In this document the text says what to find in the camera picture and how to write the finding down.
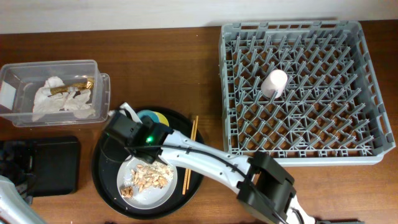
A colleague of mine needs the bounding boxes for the light blue cup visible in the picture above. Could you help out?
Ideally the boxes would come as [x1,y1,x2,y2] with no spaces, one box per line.
[137,110,159,123]

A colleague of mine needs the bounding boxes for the yellow bowl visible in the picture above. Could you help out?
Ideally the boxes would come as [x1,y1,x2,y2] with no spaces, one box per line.
[154,111,169,126]

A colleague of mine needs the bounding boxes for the food scraps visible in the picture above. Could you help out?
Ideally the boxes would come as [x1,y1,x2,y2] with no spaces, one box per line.
[121,162,174,198]

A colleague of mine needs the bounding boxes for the gold snack wrapper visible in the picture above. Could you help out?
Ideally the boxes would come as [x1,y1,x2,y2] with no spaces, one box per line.
[50,78,95,95]

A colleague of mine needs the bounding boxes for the grey plate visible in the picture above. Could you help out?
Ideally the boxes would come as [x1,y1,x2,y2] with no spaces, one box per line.
[116,156,178,210]

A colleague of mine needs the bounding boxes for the white napkin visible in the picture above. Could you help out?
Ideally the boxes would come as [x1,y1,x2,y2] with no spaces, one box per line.
[32,77,95,121]

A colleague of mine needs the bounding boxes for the wooden chopstick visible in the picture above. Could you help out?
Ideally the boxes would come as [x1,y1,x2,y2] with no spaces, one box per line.
[182,120,196,195]
[186,116,198,190]

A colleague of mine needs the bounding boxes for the pink cup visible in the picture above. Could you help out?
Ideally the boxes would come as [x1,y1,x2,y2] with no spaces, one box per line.
[261,70,288,98]

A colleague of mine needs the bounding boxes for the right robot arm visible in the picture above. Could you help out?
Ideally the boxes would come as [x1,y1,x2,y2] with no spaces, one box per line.
[104,106,317,224]

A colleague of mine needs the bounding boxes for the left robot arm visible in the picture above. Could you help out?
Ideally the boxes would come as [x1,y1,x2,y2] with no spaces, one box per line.
[1,141,45,223]

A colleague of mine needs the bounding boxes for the clear plastic waste bin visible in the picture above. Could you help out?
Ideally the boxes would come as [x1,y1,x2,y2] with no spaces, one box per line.
[1,60,111,127]

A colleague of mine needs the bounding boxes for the grey dishwasher rack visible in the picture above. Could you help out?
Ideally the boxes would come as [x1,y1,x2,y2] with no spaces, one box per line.
[219,21,396,166]

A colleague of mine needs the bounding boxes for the round black tray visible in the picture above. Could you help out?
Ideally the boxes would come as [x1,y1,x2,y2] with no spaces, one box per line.
[91,133,203,220]

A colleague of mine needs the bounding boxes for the black rectangular tray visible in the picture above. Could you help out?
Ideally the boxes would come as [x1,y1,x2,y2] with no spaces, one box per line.
[31,136,81,197]

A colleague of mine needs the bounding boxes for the black cable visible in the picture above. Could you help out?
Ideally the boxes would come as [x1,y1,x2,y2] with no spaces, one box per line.
[124,144,249,184]

